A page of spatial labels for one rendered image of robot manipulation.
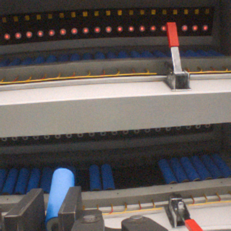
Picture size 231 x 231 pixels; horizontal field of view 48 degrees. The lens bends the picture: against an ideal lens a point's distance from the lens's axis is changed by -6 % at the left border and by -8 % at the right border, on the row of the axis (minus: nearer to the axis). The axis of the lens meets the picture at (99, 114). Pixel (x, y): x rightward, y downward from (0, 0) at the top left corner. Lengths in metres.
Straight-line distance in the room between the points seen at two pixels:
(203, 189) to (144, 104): 0.18
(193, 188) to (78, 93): 0.22
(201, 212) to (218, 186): 0.05
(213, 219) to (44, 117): 0.27
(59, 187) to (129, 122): 0.16
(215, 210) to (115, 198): 0.15
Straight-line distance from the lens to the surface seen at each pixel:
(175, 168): 0.47
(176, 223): 0.40
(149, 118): 0.34
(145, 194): 0.41
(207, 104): 0.36
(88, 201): 0.40
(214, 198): 0.45
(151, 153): 0.50
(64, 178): 0.22
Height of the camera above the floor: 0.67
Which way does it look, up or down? 7 degrees down
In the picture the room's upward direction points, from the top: 3 degrees counter-clockwise
